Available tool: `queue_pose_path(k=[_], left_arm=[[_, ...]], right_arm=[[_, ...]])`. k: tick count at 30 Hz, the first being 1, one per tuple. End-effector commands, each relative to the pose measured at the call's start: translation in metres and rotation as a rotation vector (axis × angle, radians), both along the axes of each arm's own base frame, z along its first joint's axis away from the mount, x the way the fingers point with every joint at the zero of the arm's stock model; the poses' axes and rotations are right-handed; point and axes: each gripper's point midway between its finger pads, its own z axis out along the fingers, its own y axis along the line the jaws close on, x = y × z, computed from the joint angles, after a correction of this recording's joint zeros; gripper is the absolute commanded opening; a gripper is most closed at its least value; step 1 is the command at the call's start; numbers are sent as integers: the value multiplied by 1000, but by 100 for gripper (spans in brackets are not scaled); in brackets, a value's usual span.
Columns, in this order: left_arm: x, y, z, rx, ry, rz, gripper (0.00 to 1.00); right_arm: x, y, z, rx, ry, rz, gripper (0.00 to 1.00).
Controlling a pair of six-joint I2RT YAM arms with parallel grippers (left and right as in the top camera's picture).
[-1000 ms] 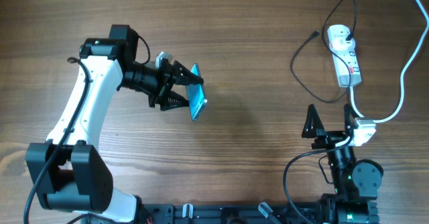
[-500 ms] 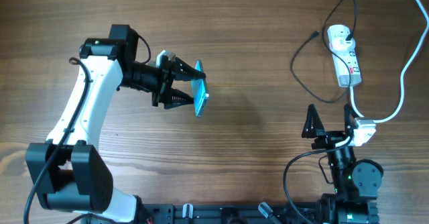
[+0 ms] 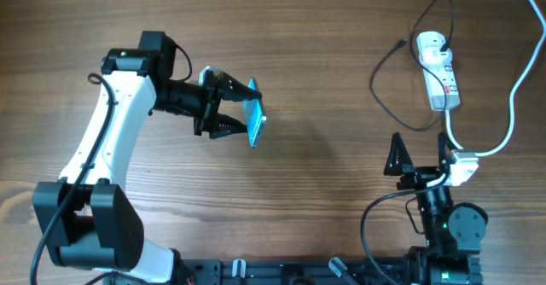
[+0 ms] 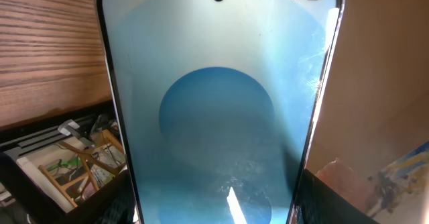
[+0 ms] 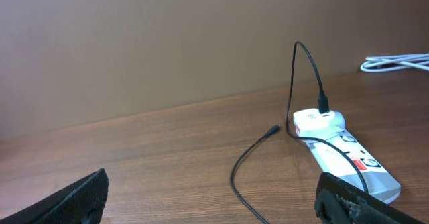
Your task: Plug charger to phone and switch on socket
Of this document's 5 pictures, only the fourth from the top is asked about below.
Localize blue Galaxy smartphone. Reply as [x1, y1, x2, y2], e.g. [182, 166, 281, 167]
[95, 0, 345, 223]

